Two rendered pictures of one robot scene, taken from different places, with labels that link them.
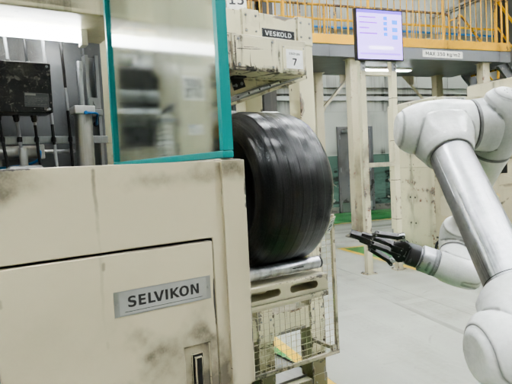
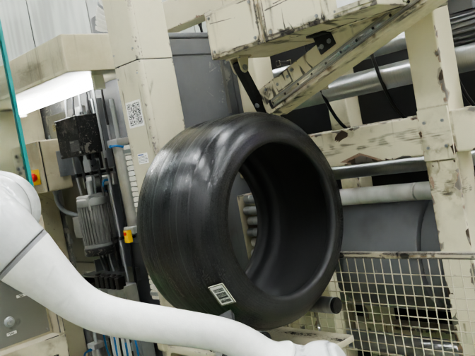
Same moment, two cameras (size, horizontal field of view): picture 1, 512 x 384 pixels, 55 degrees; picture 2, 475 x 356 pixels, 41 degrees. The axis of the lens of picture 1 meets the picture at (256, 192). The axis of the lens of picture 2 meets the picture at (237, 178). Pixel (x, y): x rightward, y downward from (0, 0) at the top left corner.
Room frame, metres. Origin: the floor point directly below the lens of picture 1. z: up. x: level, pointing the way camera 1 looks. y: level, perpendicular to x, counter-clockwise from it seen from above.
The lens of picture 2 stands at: (1.53, -1.67, 1.37)
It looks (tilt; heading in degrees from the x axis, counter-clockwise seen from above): 3 degrees down; 81
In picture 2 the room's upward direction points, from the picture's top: 10 degrees counter-clockwise
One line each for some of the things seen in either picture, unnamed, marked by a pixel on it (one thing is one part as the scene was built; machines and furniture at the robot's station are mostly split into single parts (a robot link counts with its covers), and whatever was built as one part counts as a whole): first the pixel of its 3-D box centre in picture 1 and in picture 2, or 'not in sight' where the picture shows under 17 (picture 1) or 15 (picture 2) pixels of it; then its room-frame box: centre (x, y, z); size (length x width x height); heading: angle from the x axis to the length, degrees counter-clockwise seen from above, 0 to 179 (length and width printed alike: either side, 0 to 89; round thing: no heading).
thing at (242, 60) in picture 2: not in sight; (239, 65); (1.93, 0.27, 1.61); 0.06 x 0.06 x 0.05; 33
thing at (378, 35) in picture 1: (379, 35); not in sight; (5.45, -1.42, 2.60); 0.60 x 0.05 x 0.55; 111
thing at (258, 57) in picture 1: (232, 59); (307, 10); (2.11, 0.07, 1.71); 0.61 x 0.25 x 0.15; 123
